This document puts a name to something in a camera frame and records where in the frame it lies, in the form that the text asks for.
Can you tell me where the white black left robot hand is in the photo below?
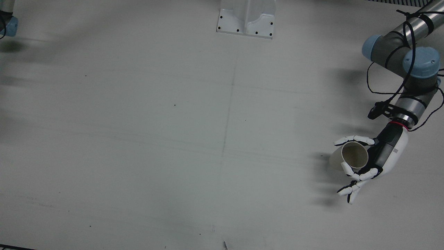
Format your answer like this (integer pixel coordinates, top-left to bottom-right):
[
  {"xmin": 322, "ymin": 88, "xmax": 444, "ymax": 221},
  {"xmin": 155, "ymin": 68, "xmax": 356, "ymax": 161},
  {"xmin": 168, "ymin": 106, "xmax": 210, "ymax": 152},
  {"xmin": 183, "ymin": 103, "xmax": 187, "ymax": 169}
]
[{"xmin": 334, "ymin": 122, "xmax": 409, "ymax": 205}]

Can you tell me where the round paper cup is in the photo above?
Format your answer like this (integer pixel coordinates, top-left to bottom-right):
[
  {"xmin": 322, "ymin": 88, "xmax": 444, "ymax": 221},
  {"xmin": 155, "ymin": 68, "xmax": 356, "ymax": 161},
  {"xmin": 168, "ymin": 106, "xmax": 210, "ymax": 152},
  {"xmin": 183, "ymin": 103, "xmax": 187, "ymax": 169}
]
[{"xmin": 329, "ymin": 141, "xmax": 369, "ymax": 172}]

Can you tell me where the black ribbed floor mat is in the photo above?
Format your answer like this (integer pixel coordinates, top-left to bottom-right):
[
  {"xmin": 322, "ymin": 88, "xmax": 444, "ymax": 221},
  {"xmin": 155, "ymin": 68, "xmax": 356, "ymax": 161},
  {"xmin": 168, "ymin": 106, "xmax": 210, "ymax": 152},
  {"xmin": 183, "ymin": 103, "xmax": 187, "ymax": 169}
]
[{"xmin": 368, "ymin": 0, "xmax": 429, "ymax": 7}]

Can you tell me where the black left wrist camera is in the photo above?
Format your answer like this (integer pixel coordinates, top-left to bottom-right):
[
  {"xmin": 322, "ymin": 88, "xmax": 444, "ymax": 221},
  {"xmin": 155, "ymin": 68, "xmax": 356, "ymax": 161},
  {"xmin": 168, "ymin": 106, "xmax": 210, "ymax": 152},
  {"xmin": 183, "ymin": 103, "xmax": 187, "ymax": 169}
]
[{"xmin": 368, "ymin": 100, "xmax": 396, "ymax": 120}]

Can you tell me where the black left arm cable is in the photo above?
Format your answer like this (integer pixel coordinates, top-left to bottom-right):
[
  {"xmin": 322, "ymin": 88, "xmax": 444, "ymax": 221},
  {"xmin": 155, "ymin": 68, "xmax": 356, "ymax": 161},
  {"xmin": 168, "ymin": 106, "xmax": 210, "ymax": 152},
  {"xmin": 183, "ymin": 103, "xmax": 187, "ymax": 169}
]
[{"xmin": 366, "ymin": 9, "xmax": 444, "ymax": 132}]

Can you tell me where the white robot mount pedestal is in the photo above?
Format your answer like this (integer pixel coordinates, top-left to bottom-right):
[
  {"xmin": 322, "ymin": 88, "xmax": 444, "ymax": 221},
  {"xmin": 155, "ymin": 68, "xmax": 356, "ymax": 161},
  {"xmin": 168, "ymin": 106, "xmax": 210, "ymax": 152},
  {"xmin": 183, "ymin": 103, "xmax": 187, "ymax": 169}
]
[{"xmin": 216, "ymin": 0, "xmax": 277, "ymax": 39}]

